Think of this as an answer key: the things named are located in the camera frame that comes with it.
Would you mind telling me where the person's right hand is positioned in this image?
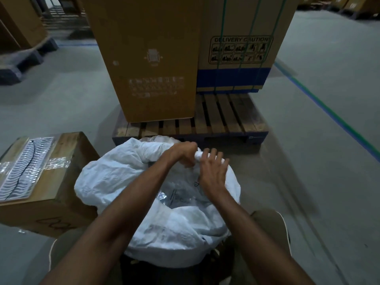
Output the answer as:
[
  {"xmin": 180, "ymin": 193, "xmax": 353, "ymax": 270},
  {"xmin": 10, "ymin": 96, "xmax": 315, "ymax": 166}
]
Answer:
[{"xmin": 198, "ymin": 148, "xmax": 231, "ymax": 201}]

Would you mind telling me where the person's left hand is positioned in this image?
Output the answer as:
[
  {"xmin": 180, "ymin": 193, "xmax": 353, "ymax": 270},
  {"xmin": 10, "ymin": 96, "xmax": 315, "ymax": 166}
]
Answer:
[{"xmin": 170, "ymin": 141, "xmax": 199, "ymax": 168}]

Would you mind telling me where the white woven sack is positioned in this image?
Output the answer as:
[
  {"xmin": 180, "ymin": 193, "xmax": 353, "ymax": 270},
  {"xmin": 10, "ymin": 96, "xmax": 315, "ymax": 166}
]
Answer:
[{"xmin": 74, "ymin": 136, "xmax": 241, "ymax": 268}]

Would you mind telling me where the person's left forearm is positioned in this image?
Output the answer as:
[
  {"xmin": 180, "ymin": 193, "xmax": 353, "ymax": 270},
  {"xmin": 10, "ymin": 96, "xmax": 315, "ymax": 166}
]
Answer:
[{"xmin": 41, "ymin": 157, "xmax": 179, "ymax": 285}]

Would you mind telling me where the person's right forearm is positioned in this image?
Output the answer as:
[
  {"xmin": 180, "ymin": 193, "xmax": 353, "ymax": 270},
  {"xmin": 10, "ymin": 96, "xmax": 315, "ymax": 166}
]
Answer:
[{"xmin": 205, "ymin": 188, "xmax": 316, "ymax": 285}]

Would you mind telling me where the clear plastic bag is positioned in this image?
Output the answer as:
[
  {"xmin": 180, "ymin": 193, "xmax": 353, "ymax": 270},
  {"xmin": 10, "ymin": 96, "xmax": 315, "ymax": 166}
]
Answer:
[{"xmin": 154, "ymin": 166, "xmax": 215, "ymax": 210}]

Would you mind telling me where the wooden pallet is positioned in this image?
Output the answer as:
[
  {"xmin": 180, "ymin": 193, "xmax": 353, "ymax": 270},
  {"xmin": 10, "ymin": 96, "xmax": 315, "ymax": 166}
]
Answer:
[{"xmin": 112, "ymin": 92, "xmax": 269, "ymax": 147}]

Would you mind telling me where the large plain cardboard box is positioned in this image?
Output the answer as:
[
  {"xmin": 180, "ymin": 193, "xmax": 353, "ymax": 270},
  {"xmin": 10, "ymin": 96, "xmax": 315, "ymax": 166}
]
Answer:
[{"xmin": 78, "ymin": 0, "xmax": 206, "ymax": 124}]

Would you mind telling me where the small taped cardboard box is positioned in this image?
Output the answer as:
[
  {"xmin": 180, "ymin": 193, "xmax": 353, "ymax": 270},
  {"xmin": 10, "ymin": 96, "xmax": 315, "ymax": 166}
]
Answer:
[{"xmin": 0, "ymin": 132, "xmax": 100, "ymax": 238}]

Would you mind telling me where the blue banded cardboard box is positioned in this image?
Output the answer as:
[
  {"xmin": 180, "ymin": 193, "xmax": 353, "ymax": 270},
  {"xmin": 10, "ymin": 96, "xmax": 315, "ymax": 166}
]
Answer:
[{"xmin": 196, "ymin": 0, "xmax": 299, "ymax": 94}]

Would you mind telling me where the clear packet of white parts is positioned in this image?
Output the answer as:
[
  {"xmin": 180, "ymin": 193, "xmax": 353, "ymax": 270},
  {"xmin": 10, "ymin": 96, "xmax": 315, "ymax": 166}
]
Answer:
[{"xmin": 0, "ymin": 136, "xmax": 57, "ymax": 203}]

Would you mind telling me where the row of distant pallets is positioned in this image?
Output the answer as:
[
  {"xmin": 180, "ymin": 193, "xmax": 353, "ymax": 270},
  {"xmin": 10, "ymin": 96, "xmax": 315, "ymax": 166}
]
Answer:
[{"xmin": 42, "ymin": 5, "xmax": 93, "ymax": 39}]

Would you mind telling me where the row of distant cardboard boxes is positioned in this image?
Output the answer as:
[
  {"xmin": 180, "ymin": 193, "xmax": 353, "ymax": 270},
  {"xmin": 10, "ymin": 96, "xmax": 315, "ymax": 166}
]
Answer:
[{"xmin": 297, "ymin": 0, "xmax": 380, "ymax": 20}]

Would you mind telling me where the tall background cardboard box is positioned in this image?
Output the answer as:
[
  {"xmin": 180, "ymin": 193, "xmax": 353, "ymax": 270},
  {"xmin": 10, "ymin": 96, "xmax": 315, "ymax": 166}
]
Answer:
[{"xmin": 0, "ymin": 0, "xmax": 48, "ymax": 51}]

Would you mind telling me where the green packing strap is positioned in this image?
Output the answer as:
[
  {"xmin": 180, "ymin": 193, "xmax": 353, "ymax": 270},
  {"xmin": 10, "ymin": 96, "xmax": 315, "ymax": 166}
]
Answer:
[
  {"xmin": 214, "ymin": 0, "xmax": 227, "ymax": 93},
  {"xmin": 232, "ymin": 0, "xmax": 263, "ymax": 93},
  {"xmin": 256, "ymin": 4, "xmax": 283, "ymax": 93}
]

